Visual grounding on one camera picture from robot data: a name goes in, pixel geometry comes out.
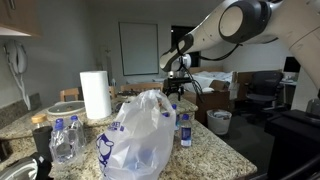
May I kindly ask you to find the wooden upper cabinet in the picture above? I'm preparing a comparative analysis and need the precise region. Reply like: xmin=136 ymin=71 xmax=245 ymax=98
xmin=0 ymin=0 xmax=41 ymax=36

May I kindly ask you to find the white waste bin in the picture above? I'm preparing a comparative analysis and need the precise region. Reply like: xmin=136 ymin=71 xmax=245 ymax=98
xmin=207 ymin=109 xmax=232 ymax=135

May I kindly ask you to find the white plastic shopping bag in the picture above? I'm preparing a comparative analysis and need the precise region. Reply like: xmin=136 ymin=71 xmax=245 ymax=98
xmin=96 ymin=90 xmax=176 ymax=180

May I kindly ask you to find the crushed clear water bottle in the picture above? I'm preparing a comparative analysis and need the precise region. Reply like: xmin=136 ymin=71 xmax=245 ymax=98
xmin=68 ymin=115 xmax=86 ymax=153
xmin=49 ymin=118 xmax=74 ymax=164

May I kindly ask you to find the wooden chair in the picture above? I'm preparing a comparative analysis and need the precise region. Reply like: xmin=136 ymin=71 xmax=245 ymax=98
xmin=120 ymin=82 xmax=163 ymax=92
xmin=60 ymin=88 xmax=79 ymax=102

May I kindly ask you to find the round glass lid dish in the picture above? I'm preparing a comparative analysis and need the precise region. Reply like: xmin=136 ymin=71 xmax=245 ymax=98
xmin=47 ymin=101 xmax=85 ymax=116

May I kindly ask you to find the blue cap water bottle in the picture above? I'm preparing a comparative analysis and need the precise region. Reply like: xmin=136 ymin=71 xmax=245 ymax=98
xmin=171 ymin=103 xmax=181 ymax=132
xmin=180 ymin=114 xmax=192 ymax=147

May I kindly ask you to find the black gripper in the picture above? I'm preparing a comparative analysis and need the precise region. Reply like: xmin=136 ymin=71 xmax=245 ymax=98
xmin=163 ymin=71 xmax=191 ymax=101

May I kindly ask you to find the white paper towel roll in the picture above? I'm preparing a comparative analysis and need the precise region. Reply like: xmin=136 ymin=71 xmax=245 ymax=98
xmin=80 ymin=71 xmax=112 ymax=119

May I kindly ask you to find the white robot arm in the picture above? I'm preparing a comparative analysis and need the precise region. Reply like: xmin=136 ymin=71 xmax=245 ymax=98
xmin=159 ymin=0 xmax=320 ymax=88

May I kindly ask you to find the black silver appliance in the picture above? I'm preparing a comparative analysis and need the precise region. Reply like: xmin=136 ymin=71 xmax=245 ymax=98
xmin=0 ymin=152 xmax=54 ymax=180

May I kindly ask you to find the white wall phone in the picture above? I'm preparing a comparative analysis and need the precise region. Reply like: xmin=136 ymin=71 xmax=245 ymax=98
xmin=3 ymin=40 xmax=31 ymax=110

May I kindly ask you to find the black office chair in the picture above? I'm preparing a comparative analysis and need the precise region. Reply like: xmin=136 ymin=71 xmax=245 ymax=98
xmin=246 ymin=71 xmax=283 ymax=124

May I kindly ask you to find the dark jar wooden lid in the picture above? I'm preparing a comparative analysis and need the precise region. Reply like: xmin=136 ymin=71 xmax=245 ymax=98
xmin=31 ymin=114 xmax=53 ymax=162

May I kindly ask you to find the white wall whiteboard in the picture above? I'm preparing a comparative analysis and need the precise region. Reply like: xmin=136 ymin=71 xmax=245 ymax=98
xmin=119 ymin=22 xmax=159 ymax=76

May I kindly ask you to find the computer monitor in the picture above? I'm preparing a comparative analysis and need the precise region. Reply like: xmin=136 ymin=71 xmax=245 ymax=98
xmin=283 ymin=57 xmax=301 ymax=73

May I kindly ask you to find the black cart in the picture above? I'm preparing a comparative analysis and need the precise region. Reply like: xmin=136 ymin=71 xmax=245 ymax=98
xmin=264 ymin=110 xmax=320 ymax=180

